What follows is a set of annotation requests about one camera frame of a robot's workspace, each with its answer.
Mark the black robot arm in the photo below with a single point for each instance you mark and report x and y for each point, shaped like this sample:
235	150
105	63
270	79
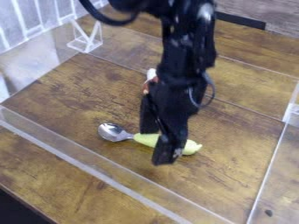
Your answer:
181	16

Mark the clear acrylic triangular bracket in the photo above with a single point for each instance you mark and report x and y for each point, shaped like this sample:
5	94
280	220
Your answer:
85	43

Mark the clear acrylic front barrier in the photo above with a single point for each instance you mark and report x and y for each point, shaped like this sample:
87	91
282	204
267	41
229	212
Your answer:
163	200

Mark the red toy mushroom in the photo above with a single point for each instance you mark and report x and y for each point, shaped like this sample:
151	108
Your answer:
151	77

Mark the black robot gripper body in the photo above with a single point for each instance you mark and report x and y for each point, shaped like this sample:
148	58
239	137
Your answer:
176	94

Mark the clear acrylic barrier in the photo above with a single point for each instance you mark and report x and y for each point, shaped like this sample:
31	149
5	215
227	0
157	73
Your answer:
276	203
163	200

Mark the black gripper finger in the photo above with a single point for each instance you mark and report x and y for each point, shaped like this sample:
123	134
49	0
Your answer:
168	149
148	125

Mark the black strip on table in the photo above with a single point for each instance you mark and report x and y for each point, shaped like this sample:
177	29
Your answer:
242	20

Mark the green handled metal spoon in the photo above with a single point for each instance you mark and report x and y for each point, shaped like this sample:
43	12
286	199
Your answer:
115	134

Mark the clear acrylic right barrier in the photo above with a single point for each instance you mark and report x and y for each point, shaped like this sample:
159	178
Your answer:
276	203

